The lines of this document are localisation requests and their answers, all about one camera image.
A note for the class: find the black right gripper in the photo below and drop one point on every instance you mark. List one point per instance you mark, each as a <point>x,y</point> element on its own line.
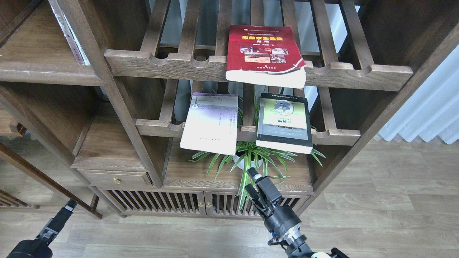
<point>283,224</point>

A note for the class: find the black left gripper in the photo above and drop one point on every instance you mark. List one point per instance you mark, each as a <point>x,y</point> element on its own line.
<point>39,248</point>

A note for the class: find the green and black book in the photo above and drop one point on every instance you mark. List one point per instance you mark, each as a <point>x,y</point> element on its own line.
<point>284,123</point>

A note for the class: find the white lavender cover book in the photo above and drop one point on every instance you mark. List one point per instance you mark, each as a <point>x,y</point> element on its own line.
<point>211,124</point>

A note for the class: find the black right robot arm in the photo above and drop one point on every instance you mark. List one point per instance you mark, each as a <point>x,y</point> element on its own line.
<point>304,251</point>

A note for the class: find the upright book in shelf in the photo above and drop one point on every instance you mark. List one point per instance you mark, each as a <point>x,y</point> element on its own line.
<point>69,34</point>

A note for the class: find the white plant pot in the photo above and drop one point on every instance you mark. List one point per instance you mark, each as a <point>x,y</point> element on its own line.
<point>239,160</point>

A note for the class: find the green spider plant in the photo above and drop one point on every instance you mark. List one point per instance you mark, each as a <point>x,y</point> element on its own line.
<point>277,158</point>

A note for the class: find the dark wooden bookshelf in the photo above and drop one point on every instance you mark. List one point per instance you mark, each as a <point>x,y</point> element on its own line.
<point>117,117</point>

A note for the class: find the red cover book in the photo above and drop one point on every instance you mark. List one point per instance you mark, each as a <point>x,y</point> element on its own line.
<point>264,56</point>

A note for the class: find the white pleated curtain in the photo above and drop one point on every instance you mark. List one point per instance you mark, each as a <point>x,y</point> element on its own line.
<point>433,110</point>

